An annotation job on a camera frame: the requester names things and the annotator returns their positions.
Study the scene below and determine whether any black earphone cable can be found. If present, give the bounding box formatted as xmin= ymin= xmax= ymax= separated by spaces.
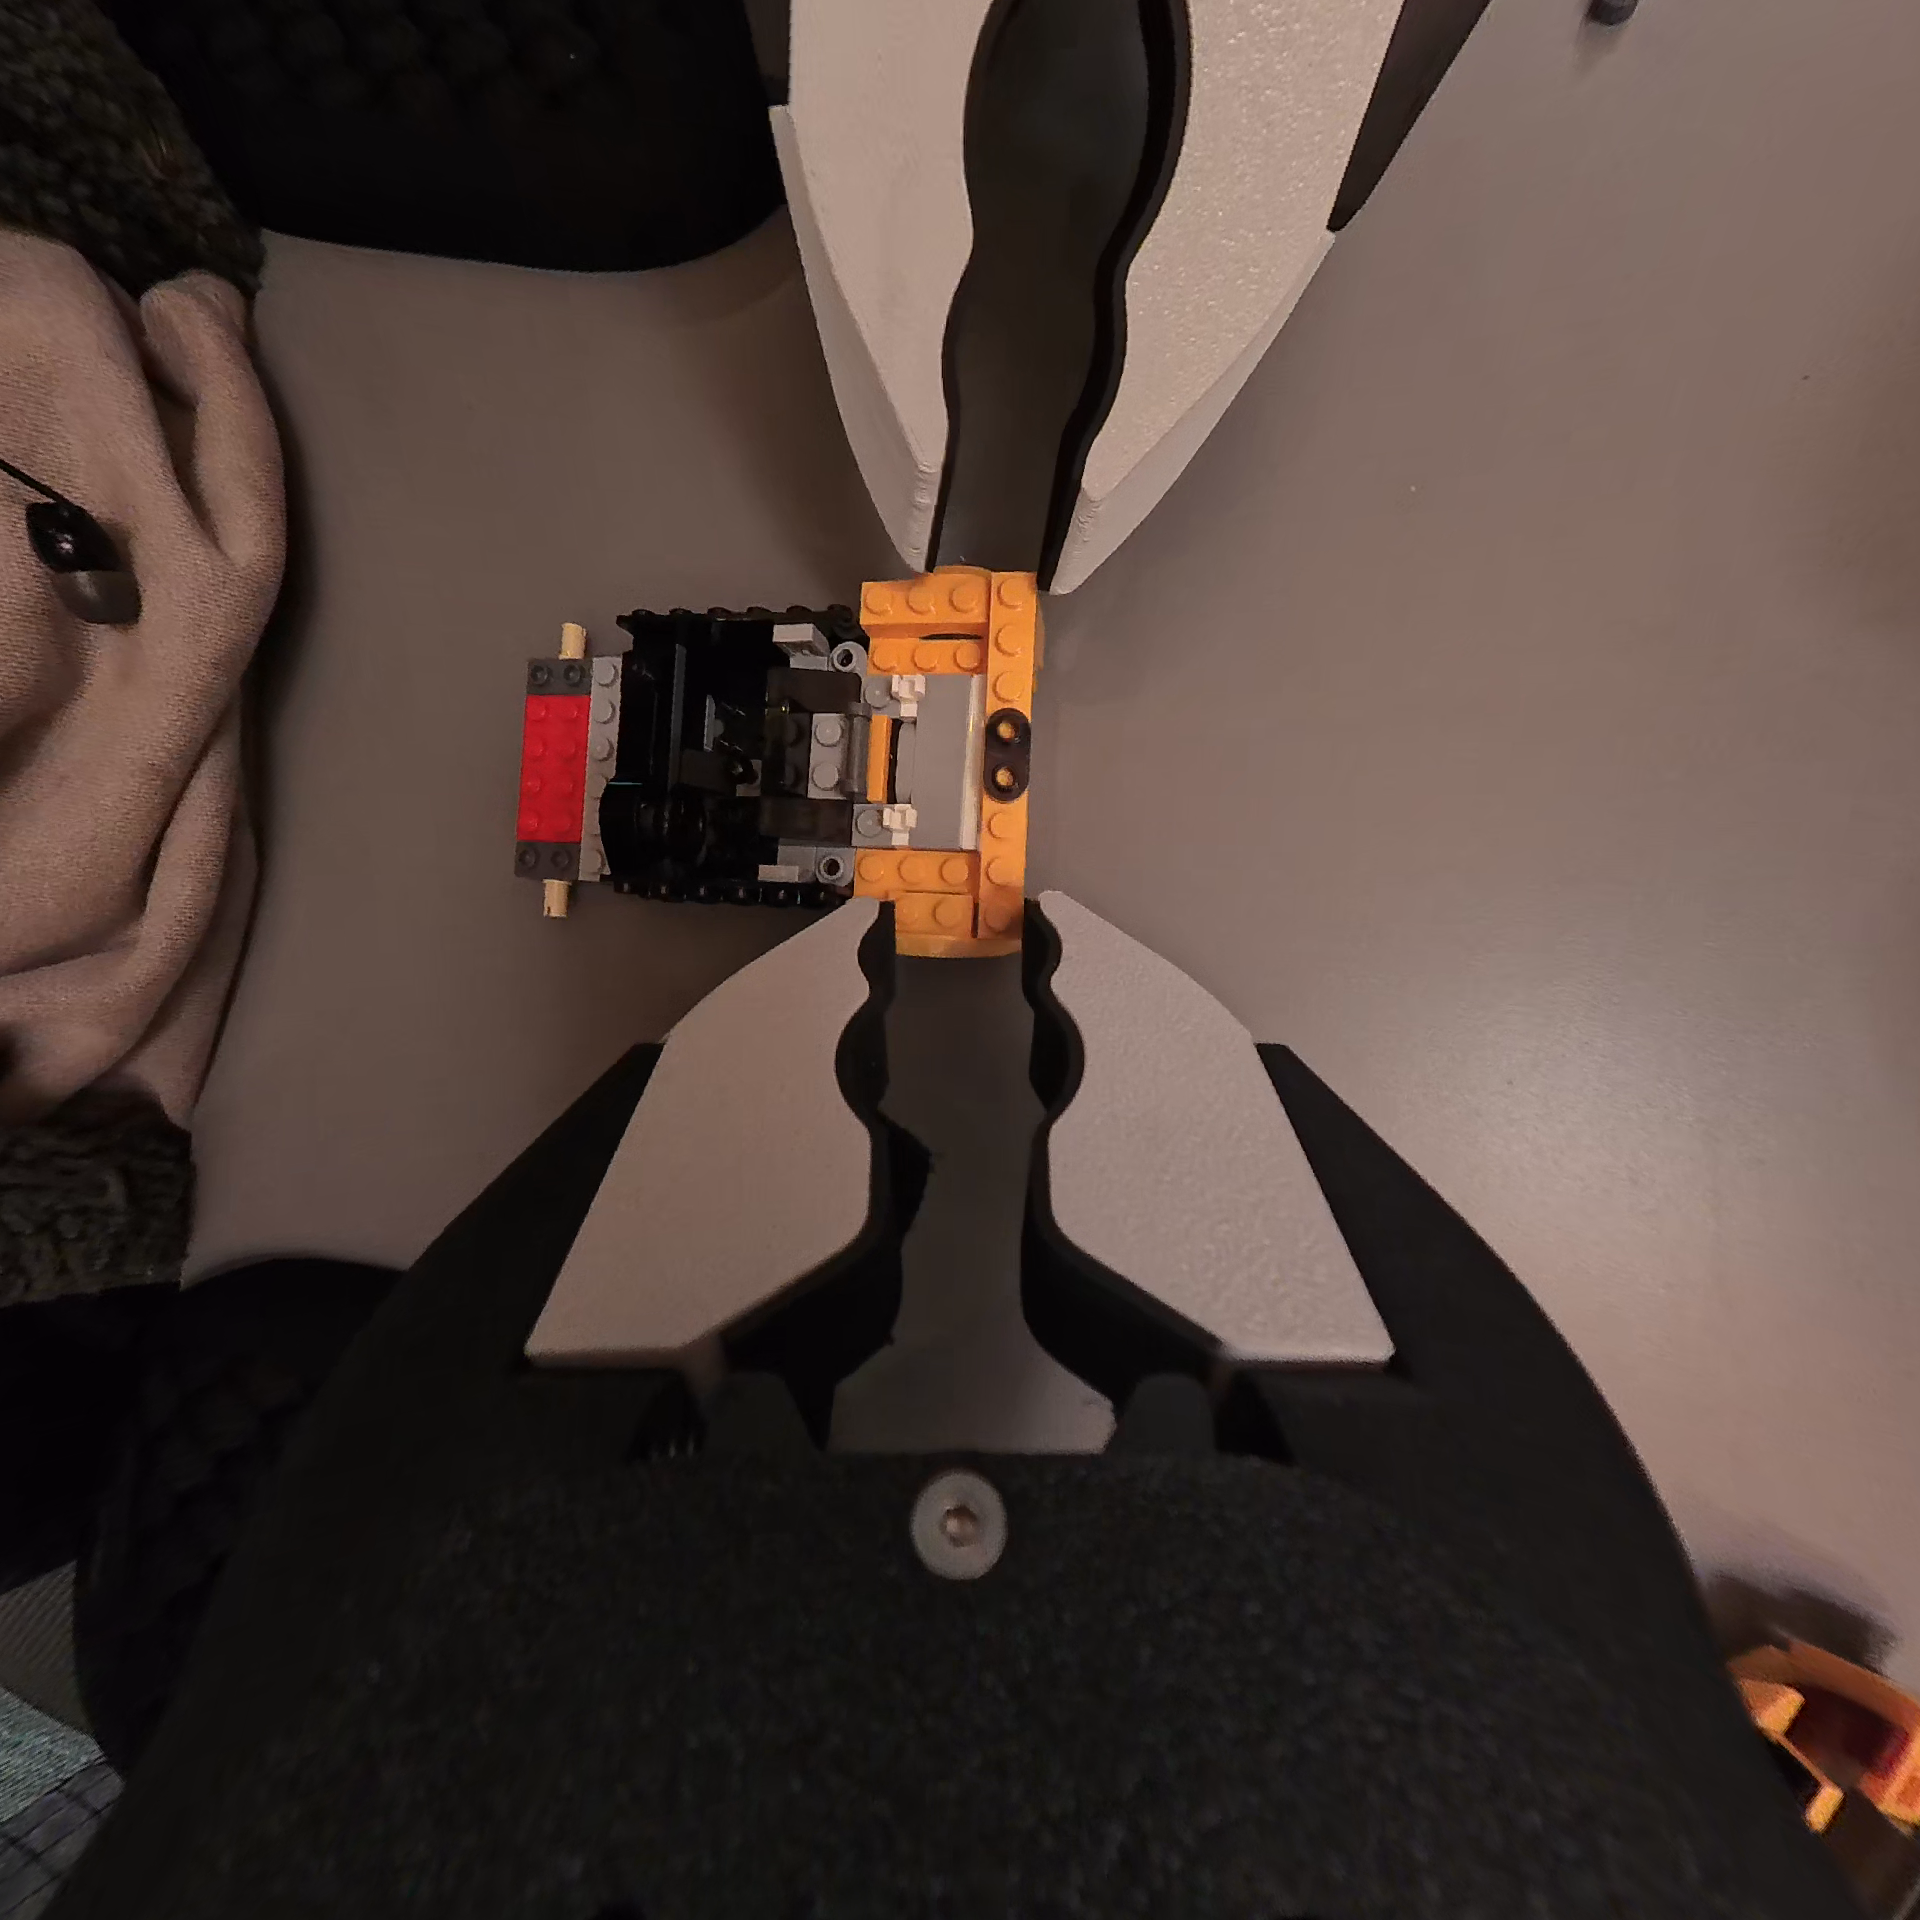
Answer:
xmin=0 ymin=456 xmax=145 ymax=627

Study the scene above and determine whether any dark cloth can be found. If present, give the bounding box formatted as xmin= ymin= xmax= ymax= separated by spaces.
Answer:
xmin=0 ymin=1258 xmax=413 ymax=1773

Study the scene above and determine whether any orange lego car rear section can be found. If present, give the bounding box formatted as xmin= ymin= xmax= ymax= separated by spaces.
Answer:
xmin=1721 ymin=1635 xmax=1920 ymax=1834

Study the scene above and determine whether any plaid cloth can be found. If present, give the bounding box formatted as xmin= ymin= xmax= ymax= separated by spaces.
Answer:
xmin=0 ymin=1681 xmax=129 ymax=1920

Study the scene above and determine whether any black orange lego car chassis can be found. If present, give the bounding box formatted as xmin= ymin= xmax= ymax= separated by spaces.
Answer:
xmin=512 ymin=568 xmax=1041 ymax=961

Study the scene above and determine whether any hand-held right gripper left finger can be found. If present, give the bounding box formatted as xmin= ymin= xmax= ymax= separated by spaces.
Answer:
xmin=524 ymin=899 xmax=936 ymax=1443

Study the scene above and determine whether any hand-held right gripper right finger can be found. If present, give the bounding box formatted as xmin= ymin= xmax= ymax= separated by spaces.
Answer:
xmin=1020 ymin=890 xmax=1398 ymax=1413

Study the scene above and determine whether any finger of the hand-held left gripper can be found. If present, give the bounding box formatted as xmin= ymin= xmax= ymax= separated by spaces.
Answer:
xmin=767 ymin=0 xmax=1075 ymax=574
xmin=1034 ymin=0 xmax=1406 ymax=600

